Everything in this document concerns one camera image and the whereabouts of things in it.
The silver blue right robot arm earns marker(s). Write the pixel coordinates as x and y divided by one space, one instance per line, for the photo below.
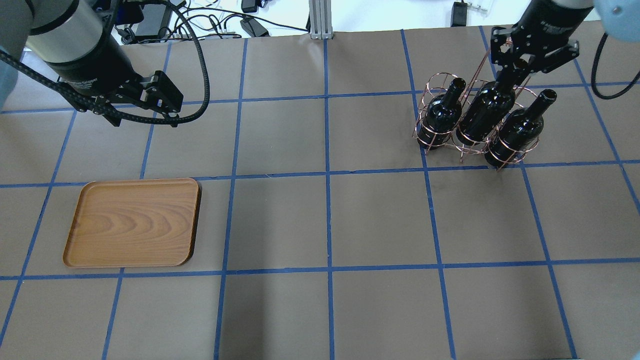
620 18

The dark wine bottle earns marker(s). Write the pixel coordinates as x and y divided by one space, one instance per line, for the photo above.
519 130
439 117
490 105

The aluminium frame post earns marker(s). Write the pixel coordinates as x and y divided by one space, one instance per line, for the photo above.
320 20

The wooden tray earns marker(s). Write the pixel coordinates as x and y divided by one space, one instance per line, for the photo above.
150 222

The black power adapter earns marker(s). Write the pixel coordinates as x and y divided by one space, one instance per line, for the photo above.
458 14

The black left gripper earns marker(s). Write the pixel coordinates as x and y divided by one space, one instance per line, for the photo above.
93 71

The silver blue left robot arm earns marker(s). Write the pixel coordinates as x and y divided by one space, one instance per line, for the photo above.
66 46

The copper wire bottle basket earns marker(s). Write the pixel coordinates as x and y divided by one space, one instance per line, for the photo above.
438 83

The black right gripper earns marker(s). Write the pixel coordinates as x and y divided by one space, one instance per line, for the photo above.
548 26

